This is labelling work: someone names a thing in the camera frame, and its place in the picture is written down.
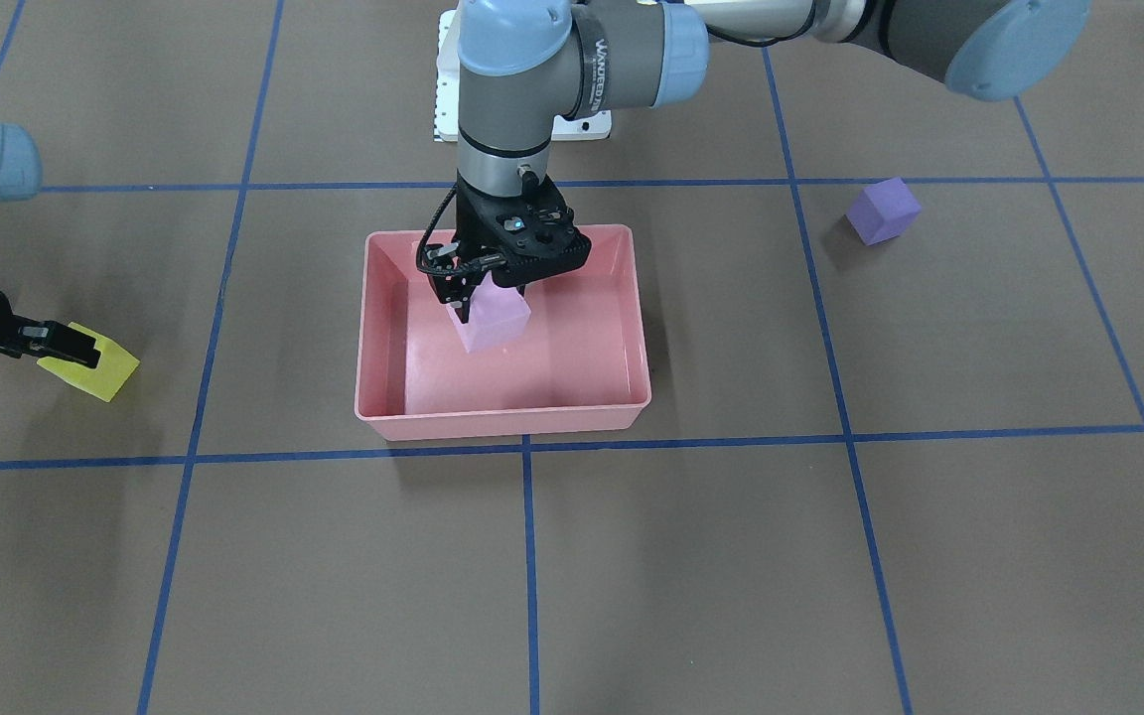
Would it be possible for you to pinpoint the yellow foam block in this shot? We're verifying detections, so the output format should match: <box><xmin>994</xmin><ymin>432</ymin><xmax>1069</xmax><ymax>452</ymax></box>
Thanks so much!
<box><xmin>35</xmin><ymin>321</ymin><xmax>141</xmax><ymax>403</ymax></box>

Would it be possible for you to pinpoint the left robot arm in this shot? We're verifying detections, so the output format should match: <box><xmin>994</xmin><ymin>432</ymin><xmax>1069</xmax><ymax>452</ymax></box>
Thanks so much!
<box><xmin>416</xmin><ymin>1</ymin><xmax>1093</xmax><ymax>323</ymax></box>

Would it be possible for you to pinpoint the purple foam block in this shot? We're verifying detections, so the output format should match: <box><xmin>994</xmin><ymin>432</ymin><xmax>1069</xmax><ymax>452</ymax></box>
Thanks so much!
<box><xmin>845</xmin><ymin>177</ymin><xmax>923</xmax><ymax>247</ymax></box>

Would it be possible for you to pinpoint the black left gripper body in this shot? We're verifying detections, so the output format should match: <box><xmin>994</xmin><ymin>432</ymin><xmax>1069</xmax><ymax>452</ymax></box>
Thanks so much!
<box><xmin>454</xmin><ymin>177</ymin><xmax>591</xmax><ymax>288</ymax></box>

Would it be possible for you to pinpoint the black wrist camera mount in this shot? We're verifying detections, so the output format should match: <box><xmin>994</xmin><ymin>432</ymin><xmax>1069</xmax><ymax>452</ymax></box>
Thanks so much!
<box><xmin>416</xmin><ymin>240</ymin><xmax>505</xmax><ymax>302</ymax></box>

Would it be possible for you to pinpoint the pink plastic bin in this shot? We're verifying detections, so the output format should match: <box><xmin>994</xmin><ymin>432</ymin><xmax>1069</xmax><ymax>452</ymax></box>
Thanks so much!
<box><xmin>353</xmin><ymin>223</ymin><xmax>652</xmax><ymax>442</ymax></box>

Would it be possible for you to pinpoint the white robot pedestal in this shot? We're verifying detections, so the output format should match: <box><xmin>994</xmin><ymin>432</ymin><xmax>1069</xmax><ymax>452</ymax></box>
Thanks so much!
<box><xmin>432</xmin><ymin>8</ymin><xmax>613</xmax><ymax>144</ymax></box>

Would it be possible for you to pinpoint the pink foam block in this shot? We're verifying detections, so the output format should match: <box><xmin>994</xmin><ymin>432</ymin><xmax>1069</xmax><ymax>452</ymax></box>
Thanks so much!
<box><xmin>445</xmin><ymin>276</ymin><xmax>532</xmax><ymax>353</ymax></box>

